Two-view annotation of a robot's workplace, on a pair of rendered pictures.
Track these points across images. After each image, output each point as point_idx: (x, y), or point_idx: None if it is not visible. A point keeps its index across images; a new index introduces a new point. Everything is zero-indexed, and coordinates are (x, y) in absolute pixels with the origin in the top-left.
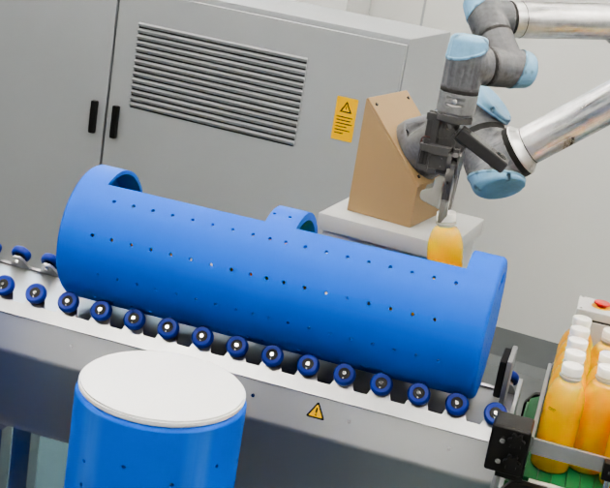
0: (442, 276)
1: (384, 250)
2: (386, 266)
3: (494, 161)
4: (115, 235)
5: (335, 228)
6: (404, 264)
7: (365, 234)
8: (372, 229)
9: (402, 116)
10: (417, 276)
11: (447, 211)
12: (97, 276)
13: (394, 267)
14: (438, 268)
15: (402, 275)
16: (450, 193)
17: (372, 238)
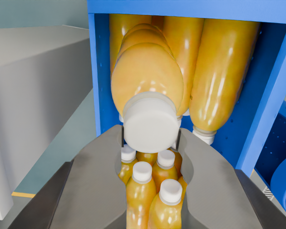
0: None
1: (243, 166)
2: (261, 148)
3: None
4: None
5: (7, 194)
6: (266, 131)
7: None
8: None
9: None
10: (281, 104)
11: (184, 135)
12: None
13: (264, 139)
14: (284, 81)
15: (273, 123)
16: (228, 186)
17: None
